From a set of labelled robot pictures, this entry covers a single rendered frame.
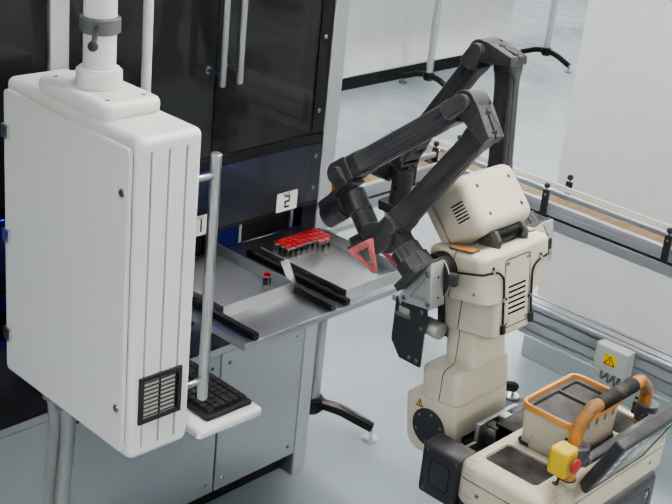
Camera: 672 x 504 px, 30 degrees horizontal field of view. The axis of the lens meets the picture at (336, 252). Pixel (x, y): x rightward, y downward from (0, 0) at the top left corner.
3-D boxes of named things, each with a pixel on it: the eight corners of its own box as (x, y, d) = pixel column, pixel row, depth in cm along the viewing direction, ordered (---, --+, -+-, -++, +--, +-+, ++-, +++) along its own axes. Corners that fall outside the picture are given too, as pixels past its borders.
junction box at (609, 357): (591, 366, 414) (596, 342, 410) (600, 361, 417) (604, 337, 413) (623, 380, 406) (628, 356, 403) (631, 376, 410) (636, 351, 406)
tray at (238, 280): (141, 273, 347) (141, 261, 346) (212, 251, 365) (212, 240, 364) (222, 318, 327) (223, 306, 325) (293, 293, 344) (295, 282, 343)
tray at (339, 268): (260, 258, 364) (261, 247, 362) (322, 238, 381) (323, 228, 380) (345, 301, 343) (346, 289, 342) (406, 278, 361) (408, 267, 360)
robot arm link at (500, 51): (512, 44, 308) (534, 41, 315) (466, 38, 316) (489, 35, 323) (497, 220, 321) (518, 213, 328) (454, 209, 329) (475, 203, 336)
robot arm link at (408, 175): (405, 170, 340) (418, 166, 344) (386, 162, 343) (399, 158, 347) (402, 193, 342) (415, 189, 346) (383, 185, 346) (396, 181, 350)
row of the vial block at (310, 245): (281, 260, 363) (283, 246, 361) (324, 246, 376) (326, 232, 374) (287, 263, 362) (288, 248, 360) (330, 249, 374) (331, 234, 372)
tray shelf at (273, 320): (126, 283, 344) (127, 277, 344) (306, 228, 393) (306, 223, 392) (244, 351, 315) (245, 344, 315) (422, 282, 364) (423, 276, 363)
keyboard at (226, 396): (107, 354, 319) (107, 346, 318) (151, 339, 328) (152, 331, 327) (207, 422, 294) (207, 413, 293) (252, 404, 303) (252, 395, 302)
